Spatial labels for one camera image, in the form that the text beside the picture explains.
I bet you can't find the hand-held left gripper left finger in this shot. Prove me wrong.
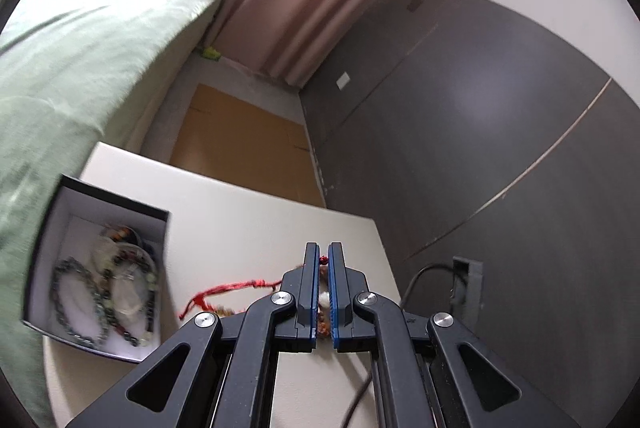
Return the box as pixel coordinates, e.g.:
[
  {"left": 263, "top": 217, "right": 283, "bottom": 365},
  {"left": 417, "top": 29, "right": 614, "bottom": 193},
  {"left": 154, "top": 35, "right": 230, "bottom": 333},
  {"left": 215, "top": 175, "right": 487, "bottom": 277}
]
[{"left": 65, "top": 242, "right": 321, "bottom": 428}]

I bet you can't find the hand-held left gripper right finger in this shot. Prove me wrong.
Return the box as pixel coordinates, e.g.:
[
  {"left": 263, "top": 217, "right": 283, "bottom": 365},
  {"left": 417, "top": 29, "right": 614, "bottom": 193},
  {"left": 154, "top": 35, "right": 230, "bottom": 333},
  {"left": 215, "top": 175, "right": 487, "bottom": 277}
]
[{"left": 327, "top": 242, "right": 583, "bottom": 428}]

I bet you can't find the red string bracelet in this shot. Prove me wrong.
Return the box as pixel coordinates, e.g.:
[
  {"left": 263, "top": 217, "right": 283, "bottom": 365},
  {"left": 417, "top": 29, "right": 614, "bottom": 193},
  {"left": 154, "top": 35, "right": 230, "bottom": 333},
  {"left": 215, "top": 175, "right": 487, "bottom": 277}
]
[
  {"left": 212, "top": 258, "right": 333, "bottom": 339},
  {"left": 178, "top": 278, "right": 284, "bottom": 322}
]

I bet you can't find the dark and green bead bracelet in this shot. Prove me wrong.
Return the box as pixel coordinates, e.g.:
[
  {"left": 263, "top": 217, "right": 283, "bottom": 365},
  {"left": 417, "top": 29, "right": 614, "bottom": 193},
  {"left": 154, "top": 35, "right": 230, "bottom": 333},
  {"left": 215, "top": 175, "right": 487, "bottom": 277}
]
[{"left": 102, "top": 252, "right": 162, "bottom": 349}]

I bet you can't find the black jewelry box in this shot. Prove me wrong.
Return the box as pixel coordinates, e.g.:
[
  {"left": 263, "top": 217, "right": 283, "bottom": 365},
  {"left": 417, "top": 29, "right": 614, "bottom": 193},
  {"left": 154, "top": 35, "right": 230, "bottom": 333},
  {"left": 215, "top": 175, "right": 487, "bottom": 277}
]
[{"left": 21, "top": 174, "right": 172, "bottom": 365}]

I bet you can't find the dark metallic bead bracelet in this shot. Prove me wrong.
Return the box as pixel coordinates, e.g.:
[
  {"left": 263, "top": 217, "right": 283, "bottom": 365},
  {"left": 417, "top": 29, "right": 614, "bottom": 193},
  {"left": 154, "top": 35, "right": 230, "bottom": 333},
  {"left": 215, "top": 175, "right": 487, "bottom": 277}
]
[{"left": 53, "top": 259, "right": 112, "bottom": 350}]

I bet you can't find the brown cardboard sheet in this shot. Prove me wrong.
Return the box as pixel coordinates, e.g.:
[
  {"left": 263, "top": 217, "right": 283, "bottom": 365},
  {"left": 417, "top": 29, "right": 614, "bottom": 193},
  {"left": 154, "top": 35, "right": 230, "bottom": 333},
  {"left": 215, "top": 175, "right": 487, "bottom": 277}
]
[{"left": 170, "top": 83, "right": 327, "bottom": 209}]

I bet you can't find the bed with green blanket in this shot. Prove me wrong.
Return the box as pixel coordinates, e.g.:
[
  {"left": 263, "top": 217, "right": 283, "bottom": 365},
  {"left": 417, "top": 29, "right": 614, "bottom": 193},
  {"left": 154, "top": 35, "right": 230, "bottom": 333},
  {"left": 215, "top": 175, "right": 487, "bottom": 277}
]
[{"left": 0, "top": 0, "right": 227, "bottom": 428}]

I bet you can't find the black power cable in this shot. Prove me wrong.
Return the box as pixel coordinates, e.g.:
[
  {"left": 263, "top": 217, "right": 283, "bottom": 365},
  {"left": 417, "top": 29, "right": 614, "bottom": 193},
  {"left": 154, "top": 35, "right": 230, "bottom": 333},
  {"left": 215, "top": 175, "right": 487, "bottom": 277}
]
[{"left": 401, "top": 263, "right": 460, "bottom": 309}]

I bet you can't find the grey recessed wall outlet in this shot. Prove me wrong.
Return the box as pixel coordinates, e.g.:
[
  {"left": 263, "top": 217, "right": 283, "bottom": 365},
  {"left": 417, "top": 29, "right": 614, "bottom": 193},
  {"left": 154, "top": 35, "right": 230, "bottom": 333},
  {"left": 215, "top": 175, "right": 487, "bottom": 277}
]
[{"left": 452, "top": 256, "right": 485, "bottom": 309}]

